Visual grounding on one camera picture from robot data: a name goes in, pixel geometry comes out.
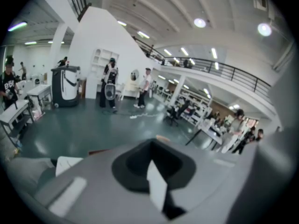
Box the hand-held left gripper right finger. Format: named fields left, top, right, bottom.
left=151, top=139, right=264, bottom=224

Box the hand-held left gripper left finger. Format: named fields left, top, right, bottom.
left=35, top=139, right=164, bottom=224

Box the black office chair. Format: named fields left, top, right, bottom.
left=164, top=100, right=191, bottom=127

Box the white chair dark seat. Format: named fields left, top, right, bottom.
left=115, top=83, right=126, bottom=101

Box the black white backpack rig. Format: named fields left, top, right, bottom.
left=104, top=66, right=117, bottom=101

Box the white vanity with oval mirror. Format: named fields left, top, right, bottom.
left=120, top=69, right=141, bottom=100

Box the white shelf cabinet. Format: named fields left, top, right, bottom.
left=86, top=48, right=120, bottom=99

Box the dark grey white machine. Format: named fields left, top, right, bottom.
left=50, top=65, right=81, bottom=108

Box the black balcony railing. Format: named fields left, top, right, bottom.
left=64, top=0, right=271, bottom=93

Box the white desk black frame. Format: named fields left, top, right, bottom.
left=185, top=125, right=225, bottom=151

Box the white coiled cable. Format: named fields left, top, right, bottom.
left=136, top=112, right=162, bottom=118

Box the white sink table grey frame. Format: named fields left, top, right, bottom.
left=0, top=99, right=35, bottom=147

